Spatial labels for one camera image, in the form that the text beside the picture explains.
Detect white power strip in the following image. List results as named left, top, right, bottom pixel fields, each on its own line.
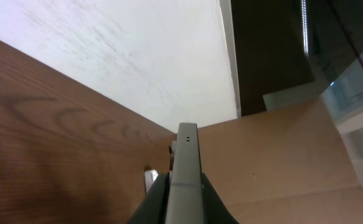
left=144, top=169, right=159, bottom=193

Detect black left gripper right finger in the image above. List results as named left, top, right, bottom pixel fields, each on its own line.
left=201, top=173, right=239, bottom=224

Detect bronze Galaxy smartphone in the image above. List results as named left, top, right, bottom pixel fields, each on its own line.
left=165, top=123, right=205, bottom=224

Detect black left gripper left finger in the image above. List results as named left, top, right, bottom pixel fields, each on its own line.
left=127, top=174, right=170, bottom=224

